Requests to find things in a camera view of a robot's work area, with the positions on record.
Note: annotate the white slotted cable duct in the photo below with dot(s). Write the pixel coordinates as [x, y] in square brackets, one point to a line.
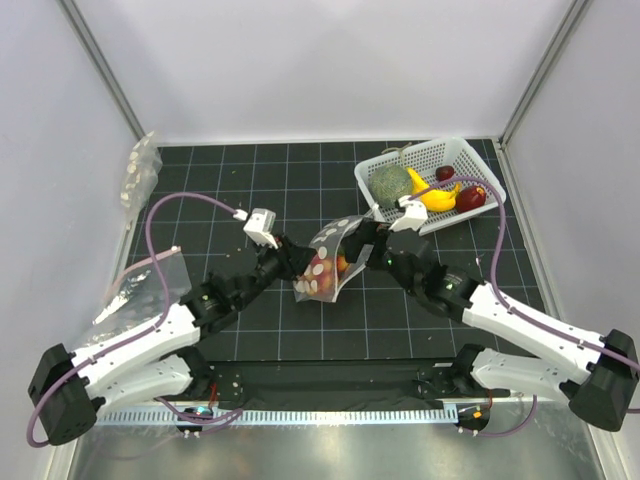
[161, 416]

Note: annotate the yellow banana bunch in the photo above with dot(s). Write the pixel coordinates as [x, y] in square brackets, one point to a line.
[435, 200]

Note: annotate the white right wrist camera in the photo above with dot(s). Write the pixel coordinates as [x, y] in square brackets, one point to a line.
[414, 215]

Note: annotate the small dark red fruit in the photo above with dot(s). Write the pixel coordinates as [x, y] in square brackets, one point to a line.
[444, 172]

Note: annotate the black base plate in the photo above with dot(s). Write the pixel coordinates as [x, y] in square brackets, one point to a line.
[340, 385]

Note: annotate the clear dotted zip bag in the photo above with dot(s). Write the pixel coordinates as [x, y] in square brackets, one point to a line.
[327, 244]

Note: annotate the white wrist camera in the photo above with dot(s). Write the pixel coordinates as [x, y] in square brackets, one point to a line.
[258, 226]
[414, 215]

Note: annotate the clear bag of snacks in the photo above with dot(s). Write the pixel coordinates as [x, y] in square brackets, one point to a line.
[141, 177]

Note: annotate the white plastic basket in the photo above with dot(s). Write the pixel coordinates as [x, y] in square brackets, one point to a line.
[425, 158]

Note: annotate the green netted melon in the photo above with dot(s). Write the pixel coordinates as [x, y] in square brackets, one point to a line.
[389, 183]

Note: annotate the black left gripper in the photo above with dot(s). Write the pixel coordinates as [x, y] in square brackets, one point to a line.
[297, 258]

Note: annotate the red lychee cluster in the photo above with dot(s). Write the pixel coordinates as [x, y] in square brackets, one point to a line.
[323, 275]

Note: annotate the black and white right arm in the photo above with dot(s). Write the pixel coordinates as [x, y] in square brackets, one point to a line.
[595, 375]

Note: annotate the aluminium corner post right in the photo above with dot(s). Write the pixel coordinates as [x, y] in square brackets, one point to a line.
[552, 54]

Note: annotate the aluminium corner post left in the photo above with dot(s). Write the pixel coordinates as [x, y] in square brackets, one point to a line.
[99, 61]

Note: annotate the aluminium corner post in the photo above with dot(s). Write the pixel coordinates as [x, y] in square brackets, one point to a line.
[552, 54]
[99, 61]

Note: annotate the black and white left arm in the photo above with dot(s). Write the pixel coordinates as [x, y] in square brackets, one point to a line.
[70, 390]

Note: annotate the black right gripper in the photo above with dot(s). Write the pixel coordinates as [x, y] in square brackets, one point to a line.
[368, 232]

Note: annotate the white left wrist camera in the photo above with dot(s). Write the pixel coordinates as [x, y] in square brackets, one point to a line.
[258, 226]

